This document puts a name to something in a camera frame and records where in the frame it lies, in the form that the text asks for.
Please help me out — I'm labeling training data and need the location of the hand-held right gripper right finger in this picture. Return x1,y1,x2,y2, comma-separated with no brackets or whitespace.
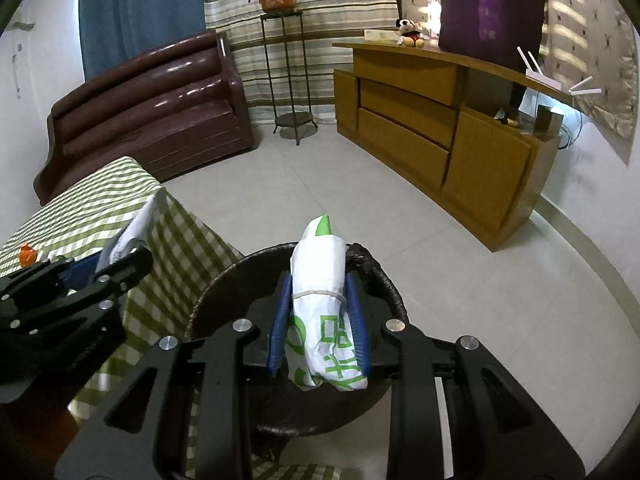
345,272,586,480

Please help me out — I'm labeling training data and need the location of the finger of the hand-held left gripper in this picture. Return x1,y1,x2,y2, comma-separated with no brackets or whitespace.
0,254,103,312
54,246,154,322

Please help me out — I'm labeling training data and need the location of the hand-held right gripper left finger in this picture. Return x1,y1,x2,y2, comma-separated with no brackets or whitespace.
54,274,293,480

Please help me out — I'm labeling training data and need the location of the white green printed packet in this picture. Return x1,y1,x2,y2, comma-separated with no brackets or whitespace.
286,214,370,392

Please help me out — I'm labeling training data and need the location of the black trash bin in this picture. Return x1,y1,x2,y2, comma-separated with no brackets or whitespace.
184,241,408,461

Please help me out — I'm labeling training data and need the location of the green white checked tablecloth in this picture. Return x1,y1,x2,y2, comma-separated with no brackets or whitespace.
0,156,341,480

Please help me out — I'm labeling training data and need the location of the dark brown leather sofa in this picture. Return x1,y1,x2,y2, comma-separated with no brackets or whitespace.
32,30,258,206

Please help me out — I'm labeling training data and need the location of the black metal plant stand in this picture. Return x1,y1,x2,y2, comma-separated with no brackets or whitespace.
259,10,318,147

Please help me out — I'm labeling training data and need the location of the wooden cabinet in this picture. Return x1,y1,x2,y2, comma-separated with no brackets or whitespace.
332,41,576,253

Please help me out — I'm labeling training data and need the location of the blue curtain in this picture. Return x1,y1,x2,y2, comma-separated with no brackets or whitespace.
79,0,207,81

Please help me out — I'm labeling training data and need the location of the small brown box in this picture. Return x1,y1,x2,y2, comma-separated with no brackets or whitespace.
536,104,565,133

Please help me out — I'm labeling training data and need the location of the flat white box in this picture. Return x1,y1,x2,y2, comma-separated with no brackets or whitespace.
364,29,405,46

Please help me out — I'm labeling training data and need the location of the mouse plush toy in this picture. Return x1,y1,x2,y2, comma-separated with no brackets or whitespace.
395,17,430,48

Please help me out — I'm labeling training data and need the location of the white router with antennas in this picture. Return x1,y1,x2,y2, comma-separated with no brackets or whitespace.
516,46,603,96

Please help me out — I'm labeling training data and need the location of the striped beige curtain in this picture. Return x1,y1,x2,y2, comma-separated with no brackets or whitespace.
201,0,401,126

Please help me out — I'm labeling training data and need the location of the dark curtain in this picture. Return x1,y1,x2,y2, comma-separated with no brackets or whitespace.
437,0,548,111

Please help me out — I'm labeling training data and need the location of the patterned beige curtain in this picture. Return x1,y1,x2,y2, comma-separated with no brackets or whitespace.
397,0,640,166

